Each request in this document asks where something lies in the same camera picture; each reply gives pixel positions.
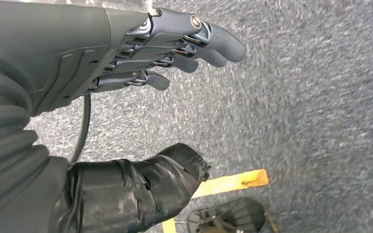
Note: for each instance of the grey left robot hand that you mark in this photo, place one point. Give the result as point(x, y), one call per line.
point(77, 48)

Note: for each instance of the ribbed grey left arm sleeve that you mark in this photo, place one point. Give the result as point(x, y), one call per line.
point(6, 128)

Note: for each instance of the yellow floor tape outline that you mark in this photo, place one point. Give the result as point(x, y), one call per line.
point(238, 181)

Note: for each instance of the black robot foot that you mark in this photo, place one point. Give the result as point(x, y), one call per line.
point(238, 215)

